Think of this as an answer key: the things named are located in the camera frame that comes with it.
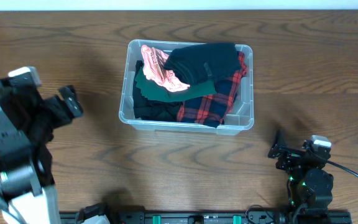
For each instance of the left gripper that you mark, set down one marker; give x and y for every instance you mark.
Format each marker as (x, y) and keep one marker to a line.
(58, 109)

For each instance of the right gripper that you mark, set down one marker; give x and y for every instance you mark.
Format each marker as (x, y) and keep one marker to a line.
(278, 149)

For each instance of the red navy plaid garment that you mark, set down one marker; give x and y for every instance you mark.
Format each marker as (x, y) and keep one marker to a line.
(211, 110)

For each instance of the black garment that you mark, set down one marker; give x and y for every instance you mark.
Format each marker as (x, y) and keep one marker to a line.
(150, 109)

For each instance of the pink printed t-shirt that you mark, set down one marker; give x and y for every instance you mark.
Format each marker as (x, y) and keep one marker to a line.
(154, 61)

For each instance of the dark teal garment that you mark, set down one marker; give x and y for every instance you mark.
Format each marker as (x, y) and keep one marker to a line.
(199, 63)

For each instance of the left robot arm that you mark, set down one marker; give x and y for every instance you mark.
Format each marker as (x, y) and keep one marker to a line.
(27, 122)

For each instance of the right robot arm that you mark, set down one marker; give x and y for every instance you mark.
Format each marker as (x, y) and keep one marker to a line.
(309, 187)

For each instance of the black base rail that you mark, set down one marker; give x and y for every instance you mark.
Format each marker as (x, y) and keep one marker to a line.
(102, 213)

